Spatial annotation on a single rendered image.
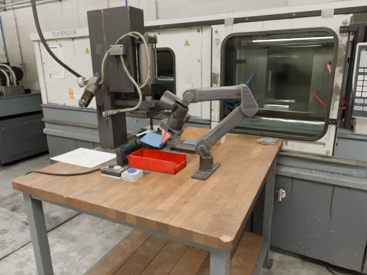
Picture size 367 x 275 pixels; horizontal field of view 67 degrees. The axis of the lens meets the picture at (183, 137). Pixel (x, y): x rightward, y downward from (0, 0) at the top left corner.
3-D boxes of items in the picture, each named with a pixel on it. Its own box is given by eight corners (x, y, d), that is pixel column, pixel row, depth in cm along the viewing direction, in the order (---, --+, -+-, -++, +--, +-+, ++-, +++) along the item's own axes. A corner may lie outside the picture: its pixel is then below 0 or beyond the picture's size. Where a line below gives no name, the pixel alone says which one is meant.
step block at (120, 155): (122, 167, 131) (120, 149, 129) (117, 166, 132) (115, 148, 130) (130, 162, 137) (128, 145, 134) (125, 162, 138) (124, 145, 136)
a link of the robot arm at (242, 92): (181, 89, 112) (258, 84, 108) (183, 87, 120) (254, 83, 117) (183, 119, 115) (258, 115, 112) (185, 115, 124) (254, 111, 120)
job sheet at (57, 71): (48, 78, 279) (43, 43, 270) (49, 78, 280) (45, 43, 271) (65, 78, 267) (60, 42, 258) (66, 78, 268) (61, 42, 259)
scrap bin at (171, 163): (175, 175, 121) (174, 162, 120) (128, 166, 132) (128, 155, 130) (186, 166, 132) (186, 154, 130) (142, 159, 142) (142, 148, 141)
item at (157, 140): (161, 149, 126) (159, 144, 124) (140, 140, 135) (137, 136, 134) (171, 139, 129) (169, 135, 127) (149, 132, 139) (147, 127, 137)
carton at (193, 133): (218, 147, 162) (218, 135, 160) (180, 142, 172) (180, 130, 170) (225, 142, 173) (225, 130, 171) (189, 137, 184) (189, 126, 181)
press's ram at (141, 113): (148, 124, 140) (144, 64, 132) (108, 120, 151) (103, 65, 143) (165, 118, 155) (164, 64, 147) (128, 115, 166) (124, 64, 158)
